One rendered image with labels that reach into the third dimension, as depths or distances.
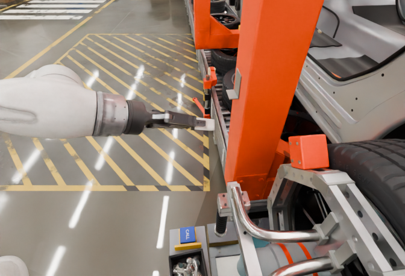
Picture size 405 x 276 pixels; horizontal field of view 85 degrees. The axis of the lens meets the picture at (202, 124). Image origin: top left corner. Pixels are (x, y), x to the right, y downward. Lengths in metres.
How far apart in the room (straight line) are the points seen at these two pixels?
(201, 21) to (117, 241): 2.15
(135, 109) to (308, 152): 0.45
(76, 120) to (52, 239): 1.54
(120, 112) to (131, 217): 1.39
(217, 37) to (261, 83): 2.02
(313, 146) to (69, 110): 0.57
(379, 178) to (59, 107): 0.62
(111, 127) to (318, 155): 0.52
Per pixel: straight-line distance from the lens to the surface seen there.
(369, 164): 0.61
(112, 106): 0.45
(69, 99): 0.44
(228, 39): 2.72
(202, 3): 2.57
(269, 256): 0.69
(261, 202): 1.51
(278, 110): 0.79
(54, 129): 0.45
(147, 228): 1.73
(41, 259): 1.90
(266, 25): 0.63
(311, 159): 0.66
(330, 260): 0.62
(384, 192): 0.59
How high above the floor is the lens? 1.54
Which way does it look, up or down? 41 degrees down
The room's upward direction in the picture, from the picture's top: straight up
